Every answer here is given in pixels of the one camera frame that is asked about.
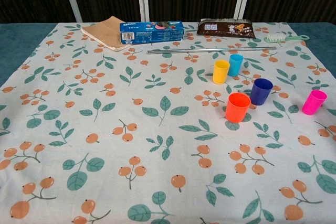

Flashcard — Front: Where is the yellow plastic cup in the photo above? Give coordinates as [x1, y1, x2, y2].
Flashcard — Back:
[213, 60, 230, 85]

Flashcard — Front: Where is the light blue plastic cup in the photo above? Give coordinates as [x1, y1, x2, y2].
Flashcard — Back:
[227, 54, 244, 77]

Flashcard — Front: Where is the dark blue plastic cup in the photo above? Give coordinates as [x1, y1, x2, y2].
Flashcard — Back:
[250, 78, 274, 106]

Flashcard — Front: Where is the pink plastic cup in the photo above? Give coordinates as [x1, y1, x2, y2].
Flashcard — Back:
[301, 90, 328, 115]

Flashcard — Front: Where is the floral print tablecloth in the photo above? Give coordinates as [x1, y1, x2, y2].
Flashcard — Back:
[0, 21, 336, 224]

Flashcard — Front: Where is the thin silver metal rod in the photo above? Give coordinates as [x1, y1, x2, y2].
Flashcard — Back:
[146, 46, 277, 55]

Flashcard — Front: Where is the blue Oreo cookie box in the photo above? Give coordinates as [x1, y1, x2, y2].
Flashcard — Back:
[119, 20, 184, 45]

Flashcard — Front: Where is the orange plastic cup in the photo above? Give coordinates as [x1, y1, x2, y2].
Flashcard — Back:
[225, 92, 251, 123]

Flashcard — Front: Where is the brown chocolate snack packet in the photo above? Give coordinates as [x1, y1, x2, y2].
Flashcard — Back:
[196, 18, 256, 39]

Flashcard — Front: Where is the brown spiral notebook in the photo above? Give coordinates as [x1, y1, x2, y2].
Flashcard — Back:
[80, 16, 133, 51]

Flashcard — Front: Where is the teal table cover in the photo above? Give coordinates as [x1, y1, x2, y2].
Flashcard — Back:
[0, 21, 336, 88]

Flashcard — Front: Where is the green handled brush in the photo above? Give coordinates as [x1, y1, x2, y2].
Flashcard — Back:
[264, 34, 310, 44]

